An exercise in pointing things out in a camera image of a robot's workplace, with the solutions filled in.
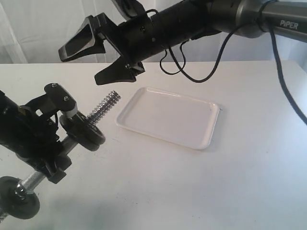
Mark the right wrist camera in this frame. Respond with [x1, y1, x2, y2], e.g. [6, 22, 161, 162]
[112, 0, 145, 21]

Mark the chrome dumbbell bar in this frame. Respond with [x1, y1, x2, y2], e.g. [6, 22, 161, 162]
[0, 91, 120, 219]

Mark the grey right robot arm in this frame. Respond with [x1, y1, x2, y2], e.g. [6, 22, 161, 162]
[59, 0, 307, 85]

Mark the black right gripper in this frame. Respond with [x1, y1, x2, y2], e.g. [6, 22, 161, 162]
[94, 0, 216, 85]

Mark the white rectangular tray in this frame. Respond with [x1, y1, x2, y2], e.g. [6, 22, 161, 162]
[116, 87, 220, 150]

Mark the chrome star collar nut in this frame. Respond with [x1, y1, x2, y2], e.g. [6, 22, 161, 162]
[15, 182, 27, 200]

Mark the black weight plate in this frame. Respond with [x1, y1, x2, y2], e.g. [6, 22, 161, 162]
[76, 111, 106, 146]

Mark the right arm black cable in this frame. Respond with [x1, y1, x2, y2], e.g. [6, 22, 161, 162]
[159, 23, 307, 127]

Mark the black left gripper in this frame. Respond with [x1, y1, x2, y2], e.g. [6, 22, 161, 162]
[0, 100, 72, 184]

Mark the white backdrop curtain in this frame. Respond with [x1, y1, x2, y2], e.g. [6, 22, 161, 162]
[0, 0, 307, 69]

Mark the black rubber washer disc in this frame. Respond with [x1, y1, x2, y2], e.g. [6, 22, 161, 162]
[0, 176, 40, 219]

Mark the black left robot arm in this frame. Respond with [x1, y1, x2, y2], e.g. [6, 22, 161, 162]
[0, 92, 71, 184]

